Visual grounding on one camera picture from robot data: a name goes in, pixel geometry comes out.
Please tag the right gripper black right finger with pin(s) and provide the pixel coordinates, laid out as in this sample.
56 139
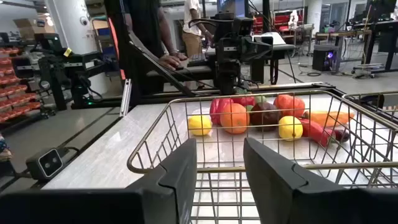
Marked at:
311 205

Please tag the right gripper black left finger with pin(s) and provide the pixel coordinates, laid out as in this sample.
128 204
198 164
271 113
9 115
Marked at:
93 208

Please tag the orange ribbed pumpkin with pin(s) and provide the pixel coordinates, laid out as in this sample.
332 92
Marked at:
289 105

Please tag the long red chili pepper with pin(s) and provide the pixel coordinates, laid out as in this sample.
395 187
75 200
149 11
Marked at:
314 130

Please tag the red bell pepper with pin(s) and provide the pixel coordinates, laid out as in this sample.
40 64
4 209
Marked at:
216 109

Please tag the orange fruit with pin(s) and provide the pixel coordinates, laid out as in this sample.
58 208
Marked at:
234 118

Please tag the small purple eggplant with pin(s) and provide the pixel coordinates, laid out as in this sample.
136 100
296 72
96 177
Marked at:
341 135

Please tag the orange carrot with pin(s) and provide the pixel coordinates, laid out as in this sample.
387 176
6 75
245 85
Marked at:
329 117

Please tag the yellow lemon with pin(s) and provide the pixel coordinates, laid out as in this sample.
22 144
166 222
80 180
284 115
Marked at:
290 128
199 125

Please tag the neighbouring rig black robot arm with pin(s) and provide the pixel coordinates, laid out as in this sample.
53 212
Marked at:
62 68

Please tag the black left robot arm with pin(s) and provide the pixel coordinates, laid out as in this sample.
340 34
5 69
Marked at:
227 62

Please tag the red tool chest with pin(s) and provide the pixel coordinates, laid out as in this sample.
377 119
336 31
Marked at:
281 21

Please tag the computer monitor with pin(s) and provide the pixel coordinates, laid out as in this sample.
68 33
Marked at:
237 7

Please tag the green avocado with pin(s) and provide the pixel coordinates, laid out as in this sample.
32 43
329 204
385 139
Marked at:
260 99

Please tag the red tomato with green stem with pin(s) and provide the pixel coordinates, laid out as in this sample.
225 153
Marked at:
244 100

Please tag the backlit keyboard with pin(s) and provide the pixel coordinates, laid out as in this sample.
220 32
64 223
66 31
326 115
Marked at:
197 58

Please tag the small green lime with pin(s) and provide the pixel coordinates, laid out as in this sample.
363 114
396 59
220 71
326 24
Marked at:
248 108

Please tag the dark grey desk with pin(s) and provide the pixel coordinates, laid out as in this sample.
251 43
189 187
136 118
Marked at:
199 70

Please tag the black computer tower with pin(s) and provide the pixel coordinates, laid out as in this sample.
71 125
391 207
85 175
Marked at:
325 57

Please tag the dark red apple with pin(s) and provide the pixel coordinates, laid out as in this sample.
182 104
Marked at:
264 116

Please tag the person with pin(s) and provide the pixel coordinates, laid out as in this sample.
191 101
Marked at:
143 25
191 18

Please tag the wooden top work table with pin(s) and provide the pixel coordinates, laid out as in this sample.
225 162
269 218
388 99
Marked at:
342 33

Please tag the silver aluminium bar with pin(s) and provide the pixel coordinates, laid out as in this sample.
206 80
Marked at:
126 96

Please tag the black work desk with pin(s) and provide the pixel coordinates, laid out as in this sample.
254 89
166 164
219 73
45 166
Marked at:
385 31

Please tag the rack of red bins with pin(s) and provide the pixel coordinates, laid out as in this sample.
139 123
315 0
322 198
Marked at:
15 90

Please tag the white round pillar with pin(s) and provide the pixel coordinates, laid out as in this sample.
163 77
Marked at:
71 25

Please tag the cardboard box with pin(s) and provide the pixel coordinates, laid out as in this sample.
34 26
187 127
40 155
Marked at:
26 28

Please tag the black table-level camera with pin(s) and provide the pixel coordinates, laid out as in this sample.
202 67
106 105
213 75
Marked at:
46 163

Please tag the black aluminium table frame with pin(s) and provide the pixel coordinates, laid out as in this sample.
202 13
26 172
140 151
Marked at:
186 95

